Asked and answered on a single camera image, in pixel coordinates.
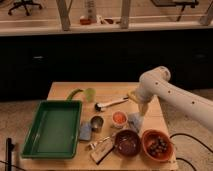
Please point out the small white orange cup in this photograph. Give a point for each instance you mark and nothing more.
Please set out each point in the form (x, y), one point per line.
(119, 119)

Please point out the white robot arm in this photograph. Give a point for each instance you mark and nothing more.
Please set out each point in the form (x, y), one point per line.
(156, 82)

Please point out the small metal cup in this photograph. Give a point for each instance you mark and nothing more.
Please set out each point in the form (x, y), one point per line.
(97, 123)

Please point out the black stand post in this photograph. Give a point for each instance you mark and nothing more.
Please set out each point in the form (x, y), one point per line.
(9, 149)

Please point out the metal fork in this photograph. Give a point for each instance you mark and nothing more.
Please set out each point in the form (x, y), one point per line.
(94, 144)

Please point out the purple bowl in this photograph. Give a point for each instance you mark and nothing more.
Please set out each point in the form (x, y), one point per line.
(127, 143)

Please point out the white handled dish brush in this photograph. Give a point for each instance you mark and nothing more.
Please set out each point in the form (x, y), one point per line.
(102, 106)

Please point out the blue sponge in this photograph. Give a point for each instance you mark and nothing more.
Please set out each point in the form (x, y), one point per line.
(85, 131)

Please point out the green plastic tray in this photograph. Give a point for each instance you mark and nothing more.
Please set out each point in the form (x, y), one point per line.
(54, 131)

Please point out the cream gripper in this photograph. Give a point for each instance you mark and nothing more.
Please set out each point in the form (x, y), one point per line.
(143, 108)

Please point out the blue triangular cloth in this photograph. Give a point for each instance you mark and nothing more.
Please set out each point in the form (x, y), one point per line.
(135, 121)

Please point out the red white bottle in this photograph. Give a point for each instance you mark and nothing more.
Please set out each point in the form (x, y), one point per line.
(89, 16)

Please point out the orange bowl with nuts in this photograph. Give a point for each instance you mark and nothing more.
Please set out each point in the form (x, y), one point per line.
(156, 145)

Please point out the black office chair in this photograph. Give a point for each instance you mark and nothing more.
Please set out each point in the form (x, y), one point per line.
(24, 3)

